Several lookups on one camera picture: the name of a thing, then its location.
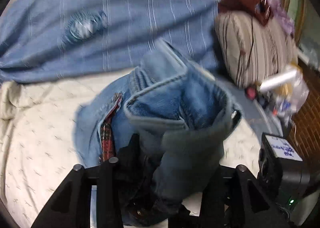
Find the silver cylinder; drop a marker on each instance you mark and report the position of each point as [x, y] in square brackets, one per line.
[277, 79]

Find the clear plastic bag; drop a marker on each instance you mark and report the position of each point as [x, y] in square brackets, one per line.
[297, 95]

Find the blue sheet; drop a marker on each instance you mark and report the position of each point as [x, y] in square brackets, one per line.
[260, 115]

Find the purple cloth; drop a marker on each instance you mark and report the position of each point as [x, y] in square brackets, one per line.
[282, 15]

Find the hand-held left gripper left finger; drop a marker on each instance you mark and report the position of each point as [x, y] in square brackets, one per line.
[107, 180]

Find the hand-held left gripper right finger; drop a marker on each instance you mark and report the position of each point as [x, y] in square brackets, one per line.
[212, 193]

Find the cream leaf-print bedsheet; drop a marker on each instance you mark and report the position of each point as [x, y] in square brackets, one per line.
[37, 130]

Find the blue plaid quilt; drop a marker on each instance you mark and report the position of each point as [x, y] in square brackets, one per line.
[125, 6]

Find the wooden framed panel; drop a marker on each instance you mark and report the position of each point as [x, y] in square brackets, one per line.
[297, 1]

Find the striped beige pillow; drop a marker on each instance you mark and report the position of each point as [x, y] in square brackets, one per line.
[260, 43]

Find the brown woven mat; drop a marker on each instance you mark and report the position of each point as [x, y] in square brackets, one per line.
[310, 118]

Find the pink small item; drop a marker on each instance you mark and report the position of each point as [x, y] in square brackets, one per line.
[250, 92]

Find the blue denim pants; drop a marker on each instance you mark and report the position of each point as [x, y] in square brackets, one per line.
[175, 98]

